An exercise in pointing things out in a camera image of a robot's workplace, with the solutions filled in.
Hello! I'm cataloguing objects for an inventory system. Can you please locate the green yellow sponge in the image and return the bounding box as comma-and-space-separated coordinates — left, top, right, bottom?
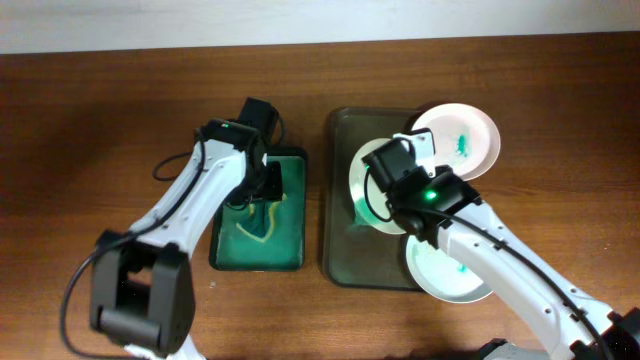
235, 194, 288, 243

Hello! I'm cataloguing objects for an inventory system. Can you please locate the green water tray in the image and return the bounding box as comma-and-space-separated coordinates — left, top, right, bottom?
209, 147, 308, 272

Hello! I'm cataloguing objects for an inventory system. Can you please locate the dark grey serving tray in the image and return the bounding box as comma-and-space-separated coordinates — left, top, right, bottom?
322, 107, 421, 292

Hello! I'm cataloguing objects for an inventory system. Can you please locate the white plate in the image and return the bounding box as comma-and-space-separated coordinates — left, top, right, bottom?
349, 138, 405, 235
405, 236, 493, 304
411, 103, 501, 181

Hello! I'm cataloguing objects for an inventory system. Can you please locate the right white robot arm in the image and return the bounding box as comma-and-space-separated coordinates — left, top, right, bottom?
362, 138, 639, 359

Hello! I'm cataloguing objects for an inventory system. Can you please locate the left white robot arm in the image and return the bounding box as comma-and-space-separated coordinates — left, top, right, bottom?
89, 98, 280, 359

